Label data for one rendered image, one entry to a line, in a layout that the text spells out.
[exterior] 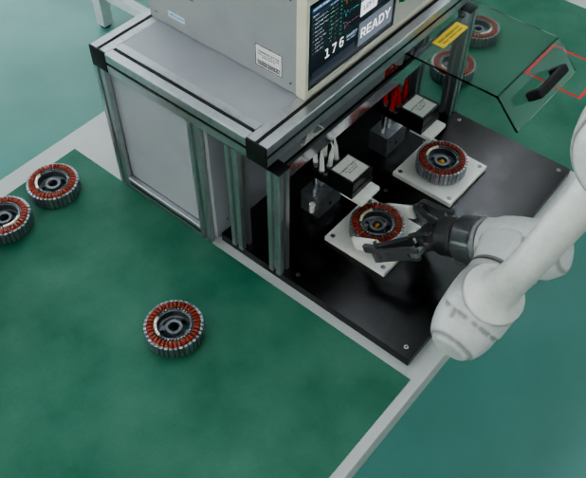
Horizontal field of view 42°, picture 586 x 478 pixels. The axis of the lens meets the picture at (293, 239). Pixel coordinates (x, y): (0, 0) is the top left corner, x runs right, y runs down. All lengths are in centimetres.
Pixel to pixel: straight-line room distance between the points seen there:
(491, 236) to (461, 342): 21
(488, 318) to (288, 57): 54
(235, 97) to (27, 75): 209
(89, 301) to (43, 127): 163
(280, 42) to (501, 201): 65
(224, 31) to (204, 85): 10
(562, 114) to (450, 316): 89
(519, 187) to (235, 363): 74
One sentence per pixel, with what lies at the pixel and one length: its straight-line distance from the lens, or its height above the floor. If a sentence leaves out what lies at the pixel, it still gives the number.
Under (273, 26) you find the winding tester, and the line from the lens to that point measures 131.
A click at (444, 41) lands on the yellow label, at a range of 160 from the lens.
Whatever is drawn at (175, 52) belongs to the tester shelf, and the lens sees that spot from 147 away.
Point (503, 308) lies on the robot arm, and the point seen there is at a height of 102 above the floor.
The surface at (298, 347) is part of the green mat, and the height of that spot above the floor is 75.
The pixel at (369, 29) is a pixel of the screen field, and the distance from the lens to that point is 144.
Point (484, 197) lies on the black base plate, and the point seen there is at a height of 77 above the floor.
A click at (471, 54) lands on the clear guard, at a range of 157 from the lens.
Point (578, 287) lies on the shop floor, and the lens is 262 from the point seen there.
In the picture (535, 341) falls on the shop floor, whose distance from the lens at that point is 245.
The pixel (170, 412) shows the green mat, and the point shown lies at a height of 75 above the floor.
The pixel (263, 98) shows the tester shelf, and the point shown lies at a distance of 135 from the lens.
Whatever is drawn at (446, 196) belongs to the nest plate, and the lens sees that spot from 167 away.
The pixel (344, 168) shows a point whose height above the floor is 92.
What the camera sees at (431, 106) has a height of 92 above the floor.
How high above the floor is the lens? 198
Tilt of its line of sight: 50 degrees down
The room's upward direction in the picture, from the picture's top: straight up
